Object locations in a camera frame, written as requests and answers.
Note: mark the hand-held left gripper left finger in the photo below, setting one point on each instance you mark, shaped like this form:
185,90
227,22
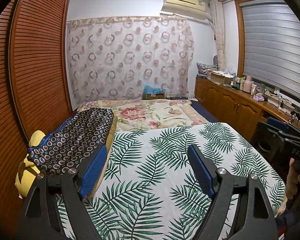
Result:
95,170

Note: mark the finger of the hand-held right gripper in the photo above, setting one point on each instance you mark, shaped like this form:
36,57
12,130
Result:
277,125

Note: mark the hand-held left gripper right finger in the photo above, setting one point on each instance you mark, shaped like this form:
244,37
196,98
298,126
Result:
201,172

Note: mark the circle-patterned navy pajama top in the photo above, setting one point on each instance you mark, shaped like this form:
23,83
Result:
75,140

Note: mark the person's right hand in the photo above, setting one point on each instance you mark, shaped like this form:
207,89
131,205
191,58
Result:
293,177

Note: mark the pink tissue pack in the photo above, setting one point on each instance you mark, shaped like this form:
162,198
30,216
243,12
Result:
259,97

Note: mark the palm leaf print cloth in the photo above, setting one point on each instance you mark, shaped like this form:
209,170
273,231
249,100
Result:
165,160

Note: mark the pink thermos bottle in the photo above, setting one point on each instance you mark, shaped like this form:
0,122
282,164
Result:
246,85

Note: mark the long wooden cabinet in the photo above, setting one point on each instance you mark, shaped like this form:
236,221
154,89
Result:
222,97

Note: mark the navy mattress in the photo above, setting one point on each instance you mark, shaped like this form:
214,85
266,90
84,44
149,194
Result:
202,110

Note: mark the yellow pillow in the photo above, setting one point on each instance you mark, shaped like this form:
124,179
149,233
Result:
25,180

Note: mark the open cardboard box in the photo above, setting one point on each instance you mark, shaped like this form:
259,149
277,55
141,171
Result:
220,78

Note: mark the floral bed blanket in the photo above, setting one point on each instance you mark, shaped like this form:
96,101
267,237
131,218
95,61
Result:
150,115

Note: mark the grey window blind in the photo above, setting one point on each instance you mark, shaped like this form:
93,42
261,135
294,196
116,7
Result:
277,45

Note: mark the small cardboard box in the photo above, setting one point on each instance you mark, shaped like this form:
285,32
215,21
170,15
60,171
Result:
153,96

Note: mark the folded patterned fabric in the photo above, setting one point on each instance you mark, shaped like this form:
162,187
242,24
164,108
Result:
205,70

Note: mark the blue plastic bag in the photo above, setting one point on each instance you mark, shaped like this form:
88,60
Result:
151,89

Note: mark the beige window curtain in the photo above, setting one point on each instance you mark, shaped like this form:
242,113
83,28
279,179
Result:
220,35

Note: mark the circle-print sheer curtain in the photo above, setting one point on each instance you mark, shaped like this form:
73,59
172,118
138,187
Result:
130,60

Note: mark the louvered wooden wardrobe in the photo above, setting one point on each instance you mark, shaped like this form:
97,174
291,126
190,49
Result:
37,55

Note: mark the wooden window frame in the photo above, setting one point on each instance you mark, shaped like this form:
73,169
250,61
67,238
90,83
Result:
240,42

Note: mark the beige wall air conditioner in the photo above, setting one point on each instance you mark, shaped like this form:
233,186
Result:
183,3

